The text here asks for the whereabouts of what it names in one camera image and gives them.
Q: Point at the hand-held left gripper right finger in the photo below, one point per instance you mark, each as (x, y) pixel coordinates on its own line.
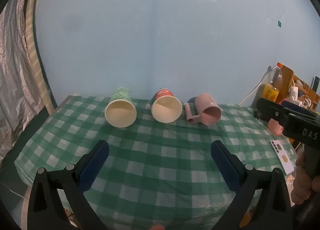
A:
(225, 167)

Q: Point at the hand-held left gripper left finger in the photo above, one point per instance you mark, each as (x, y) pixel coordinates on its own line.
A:
(94, 166)

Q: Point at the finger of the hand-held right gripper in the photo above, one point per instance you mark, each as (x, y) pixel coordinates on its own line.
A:
(270, 110)

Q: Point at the pink plastic mug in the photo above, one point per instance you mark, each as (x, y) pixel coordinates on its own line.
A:
(208, 112)

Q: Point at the green paper cup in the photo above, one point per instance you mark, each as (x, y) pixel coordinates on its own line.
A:
(120, 113)

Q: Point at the red paper cup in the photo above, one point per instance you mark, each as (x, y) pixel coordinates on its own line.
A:
(166, 111)

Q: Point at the person's right hand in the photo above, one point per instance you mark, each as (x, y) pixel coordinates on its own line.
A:
(301, 185)

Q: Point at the pink plastic object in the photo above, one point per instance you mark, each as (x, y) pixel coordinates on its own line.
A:
(276, 127)

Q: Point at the orange drink bottle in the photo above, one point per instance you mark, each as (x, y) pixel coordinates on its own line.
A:
(273, 87)

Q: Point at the small white bottle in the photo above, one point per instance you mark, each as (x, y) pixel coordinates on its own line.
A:
(294, 92)

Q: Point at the white smartphone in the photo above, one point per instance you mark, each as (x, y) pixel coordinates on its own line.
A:
(282, 157)

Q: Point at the wooden desk rack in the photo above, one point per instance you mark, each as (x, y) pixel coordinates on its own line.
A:
(303, 92)

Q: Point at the green checked tablecloth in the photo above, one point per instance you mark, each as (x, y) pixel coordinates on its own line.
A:
(160, 165)

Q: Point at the silver foil curtain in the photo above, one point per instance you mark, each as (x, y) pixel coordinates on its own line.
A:
(15, 75)

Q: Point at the striped wooden frame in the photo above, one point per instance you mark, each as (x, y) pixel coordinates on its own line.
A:
(37, 65)

